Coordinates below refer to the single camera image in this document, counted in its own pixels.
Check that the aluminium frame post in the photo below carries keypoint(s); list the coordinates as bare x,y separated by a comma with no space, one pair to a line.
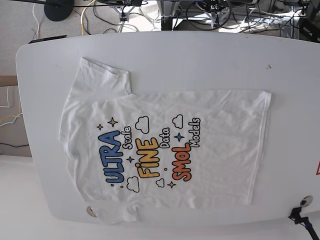
168,10

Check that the black camera clamp mount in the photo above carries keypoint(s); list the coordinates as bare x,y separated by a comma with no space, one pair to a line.
304,221

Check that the black round stand base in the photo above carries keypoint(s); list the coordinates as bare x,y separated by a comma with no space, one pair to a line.
58,10

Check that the metal table grommet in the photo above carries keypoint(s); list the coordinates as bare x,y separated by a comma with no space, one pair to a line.
90,212
306,201

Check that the metal table grommet right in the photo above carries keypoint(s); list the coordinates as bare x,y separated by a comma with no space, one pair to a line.
306,201

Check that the red warning sticker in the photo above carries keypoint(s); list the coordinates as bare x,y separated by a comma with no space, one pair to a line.
318,169

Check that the black flat bar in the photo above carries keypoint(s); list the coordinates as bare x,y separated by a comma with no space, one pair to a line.
48,39

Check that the metal table grommet left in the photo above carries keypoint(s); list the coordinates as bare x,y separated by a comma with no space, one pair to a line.
90,212

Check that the white printed T-shirt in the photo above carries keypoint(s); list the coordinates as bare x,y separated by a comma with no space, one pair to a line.
185,149

